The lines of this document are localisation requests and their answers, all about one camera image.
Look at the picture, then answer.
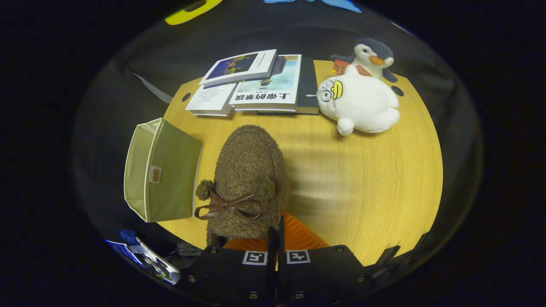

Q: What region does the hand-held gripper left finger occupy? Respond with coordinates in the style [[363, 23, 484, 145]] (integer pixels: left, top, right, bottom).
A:
[[181, 227, 278, 307]]

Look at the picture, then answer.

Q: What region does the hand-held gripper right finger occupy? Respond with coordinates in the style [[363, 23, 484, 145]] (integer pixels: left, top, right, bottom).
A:
[[278, 212, 376, 307]]

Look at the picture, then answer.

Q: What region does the brown fuzzy shoe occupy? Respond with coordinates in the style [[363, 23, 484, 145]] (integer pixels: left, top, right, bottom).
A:
[[194, 125, 288, 247]]

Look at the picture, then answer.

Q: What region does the cream fabric storage box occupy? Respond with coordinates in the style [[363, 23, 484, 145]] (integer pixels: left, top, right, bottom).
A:
[[124, 118, 204, 223]]

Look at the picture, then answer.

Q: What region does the white plush seal toy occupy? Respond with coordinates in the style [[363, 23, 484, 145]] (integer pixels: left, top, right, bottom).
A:
[[317, 64, 401, 136]]

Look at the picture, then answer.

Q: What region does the black book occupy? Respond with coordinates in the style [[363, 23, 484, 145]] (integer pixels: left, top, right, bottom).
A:
[[258, 57, 319, 116]]

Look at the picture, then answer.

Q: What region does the book with pale blue cover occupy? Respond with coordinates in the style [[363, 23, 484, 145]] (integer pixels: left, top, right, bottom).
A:
[[229, 54, 302, 113]]

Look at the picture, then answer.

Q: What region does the red patterned packet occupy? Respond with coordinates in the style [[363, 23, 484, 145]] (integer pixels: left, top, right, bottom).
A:
[[332, 60, 372, 77]]

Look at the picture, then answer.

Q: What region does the white book night photo cover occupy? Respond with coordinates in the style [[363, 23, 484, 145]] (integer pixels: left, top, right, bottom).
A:
[[199, 49, 278, 88]]

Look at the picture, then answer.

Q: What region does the grey penguin plush toy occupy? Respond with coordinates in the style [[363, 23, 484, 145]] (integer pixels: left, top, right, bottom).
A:
[[330, 38, 398, 83]]

